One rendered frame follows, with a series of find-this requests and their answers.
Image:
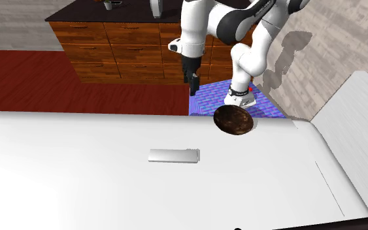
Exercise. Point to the dark brown round plate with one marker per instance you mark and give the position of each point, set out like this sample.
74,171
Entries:
233,120

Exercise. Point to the wooden chest of drawers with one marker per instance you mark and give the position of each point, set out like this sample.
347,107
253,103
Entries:
134,35

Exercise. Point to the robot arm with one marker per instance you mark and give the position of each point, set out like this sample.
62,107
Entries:
194,22

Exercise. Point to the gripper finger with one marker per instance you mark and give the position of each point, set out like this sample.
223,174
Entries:
194,86

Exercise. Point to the white bed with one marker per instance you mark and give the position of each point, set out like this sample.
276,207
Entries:
107,191

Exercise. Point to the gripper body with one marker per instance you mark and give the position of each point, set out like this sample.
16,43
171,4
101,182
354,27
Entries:
190,63

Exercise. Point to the blue patterned robot stand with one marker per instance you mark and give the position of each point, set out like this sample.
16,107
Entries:
209,99

